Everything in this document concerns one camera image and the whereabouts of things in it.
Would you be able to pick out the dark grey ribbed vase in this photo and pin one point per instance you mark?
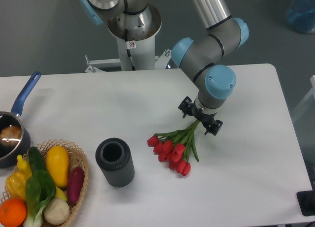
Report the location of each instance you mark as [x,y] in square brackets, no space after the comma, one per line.
[114,158]

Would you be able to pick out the blue translucent container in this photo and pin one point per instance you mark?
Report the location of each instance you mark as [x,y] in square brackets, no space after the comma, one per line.
[300,15]

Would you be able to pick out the orange fruit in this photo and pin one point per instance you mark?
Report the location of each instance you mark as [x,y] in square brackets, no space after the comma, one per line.
[13,212]

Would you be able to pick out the green bok choy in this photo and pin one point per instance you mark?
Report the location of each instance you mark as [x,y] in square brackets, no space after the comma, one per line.
[40,188]

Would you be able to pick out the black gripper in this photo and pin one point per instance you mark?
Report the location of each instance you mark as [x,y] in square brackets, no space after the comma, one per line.
[205,116]

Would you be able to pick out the woven wicker basket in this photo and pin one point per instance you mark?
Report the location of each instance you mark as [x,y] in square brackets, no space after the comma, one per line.
[77,158]

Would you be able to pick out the yellow squash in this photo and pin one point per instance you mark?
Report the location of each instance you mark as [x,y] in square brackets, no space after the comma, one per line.
[57,163]

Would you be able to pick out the yellow banana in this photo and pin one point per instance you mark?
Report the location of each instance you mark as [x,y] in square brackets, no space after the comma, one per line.
[60,194]

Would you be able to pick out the green cucumber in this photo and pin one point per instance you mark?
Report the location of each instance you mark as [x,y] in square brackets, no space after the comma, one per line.
[36,160]

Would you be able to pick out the red tulip bouquet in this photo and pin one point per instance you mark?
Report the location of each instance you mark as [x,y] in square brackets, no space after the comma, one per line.
[175,148]

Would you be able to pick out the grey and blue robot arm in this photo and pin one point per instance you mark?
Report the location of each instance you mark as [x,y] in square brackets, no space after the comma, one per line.
[197,60]

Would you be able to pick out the small yellow pepper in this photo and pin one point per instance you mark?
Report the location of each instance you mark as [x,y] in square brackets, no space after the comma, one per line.
[24,166]

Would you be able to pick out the brown bread roll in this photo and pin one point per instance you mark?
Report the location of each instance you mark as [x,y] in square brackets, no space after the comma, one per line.
[10,136]

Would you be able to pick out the blue handled saucepan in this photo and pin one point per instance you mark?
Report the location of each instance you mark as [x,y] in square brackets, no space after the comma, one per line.
[8,154]

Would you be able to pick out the yellow bell pepper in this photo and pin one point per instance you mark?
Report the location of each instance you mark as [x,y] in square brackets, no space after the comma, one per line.
[16,185]

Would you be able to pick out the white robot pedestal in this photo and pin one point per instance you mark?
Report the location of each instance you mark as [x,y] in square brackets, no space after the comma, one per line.
[136,42]

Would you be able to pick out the beige garlic bulb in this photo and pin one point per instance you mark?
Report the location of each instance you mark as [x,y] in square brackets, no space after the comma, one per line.
[57,211]

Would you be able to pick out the purple eggplant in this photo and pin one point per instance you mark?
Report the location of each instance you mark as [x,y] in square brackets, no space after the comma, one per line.
[75,184]

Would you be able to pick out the black device at edge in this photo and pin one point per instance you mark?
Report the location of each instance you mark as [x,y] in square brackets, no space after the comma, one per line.
[306,200]

